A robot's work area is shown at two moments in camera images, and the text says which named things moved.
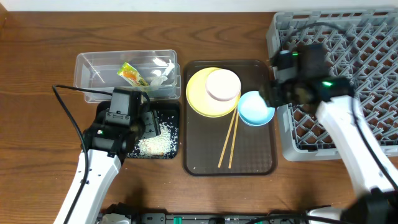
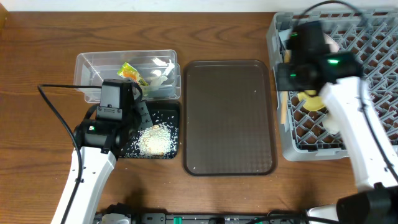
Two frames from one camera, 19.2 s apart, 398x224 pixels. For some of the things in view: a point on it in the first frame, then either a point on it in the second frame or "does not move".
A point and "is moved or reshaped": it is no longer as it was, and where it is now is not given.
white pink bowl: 222,84 to 334,46
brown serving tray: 228,145 does not move
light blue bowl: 253,111 to 284,37
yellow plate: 199,99 is moved or reshaped
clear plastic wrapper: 159,78 does not move
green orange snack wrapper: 131,74 does not move
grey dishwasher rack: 362,46 does not move
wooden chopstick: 229,138 to 284,98
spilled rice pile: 163,144 does not move
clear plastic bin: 155,73 does not move
